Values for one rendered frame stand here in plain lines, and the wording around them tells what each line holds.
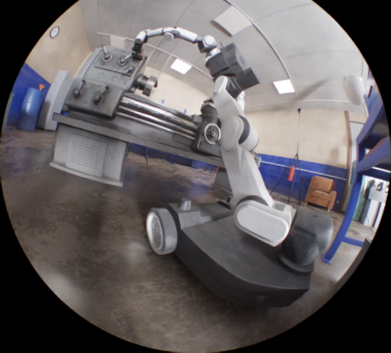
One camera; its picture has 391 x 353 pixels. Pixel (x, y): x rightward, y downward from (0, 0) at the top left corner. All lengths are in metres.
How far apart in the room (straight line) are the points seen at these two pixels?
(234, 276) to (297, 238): 0.21
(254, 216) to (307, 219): 0.18
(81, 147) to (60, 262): 0.89
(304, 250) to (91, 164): 1.34
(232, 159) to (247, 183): 0.11
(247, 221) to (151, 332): 0.45
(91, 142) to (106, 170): 0.28
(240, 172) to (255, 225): 0.21
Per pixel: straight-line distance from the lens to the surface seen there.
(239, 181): 0.46
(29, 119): 3.56
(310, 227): 0.43
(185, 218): 0.45
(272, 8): 3.07
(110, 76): 1.27
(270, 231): 0.39
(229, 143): 0.46
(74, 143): 1.18
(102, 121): 1.17
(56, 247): 0.57
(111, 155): 1.07
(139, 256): 0.53
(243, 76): 0.72
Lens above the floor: 0.42
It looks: level
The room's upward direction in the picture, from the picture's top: 16 degrees clockwise
